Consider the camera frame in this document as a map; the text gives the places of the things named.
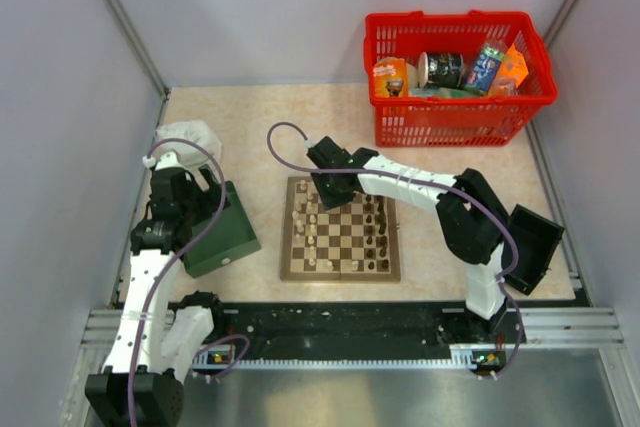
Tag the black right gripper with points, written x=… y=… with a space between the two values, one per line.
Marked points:
x=330 y=202

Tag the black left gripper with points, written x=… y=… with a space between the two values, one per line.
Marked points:
x=210 y=199

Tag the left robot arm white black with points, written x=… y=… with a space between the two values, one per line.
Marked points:
x=142 y=380

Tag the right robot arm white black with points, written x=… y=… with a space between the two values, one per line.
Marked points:
x=472 y=219

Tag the wooden chess board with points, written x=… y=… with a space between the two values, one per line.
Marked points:
x=357 y=242

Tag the green plastic tray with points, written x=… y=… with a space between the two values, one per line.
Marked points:
x=230 y=239

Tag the orange razor package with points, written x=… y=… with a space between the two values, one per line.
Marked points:
x=390 y=78

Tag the black cup noodle container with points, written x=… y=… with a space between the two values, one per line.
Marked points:
x=440 y=70

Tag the red plastic basket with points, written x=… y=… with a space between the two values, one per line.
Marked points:
x=438 y=116

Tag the blue snack bag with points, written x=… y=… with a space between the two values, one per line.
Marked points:
x=484 y=68

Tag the black plastic tray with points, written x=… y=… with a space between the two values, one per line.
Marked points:
x=536 y=239

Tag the orange snack package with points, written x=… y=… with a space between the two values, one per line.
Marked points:
x=512 y=72

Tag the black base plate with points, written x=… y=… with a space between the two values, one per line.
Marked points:
x=357 y=331

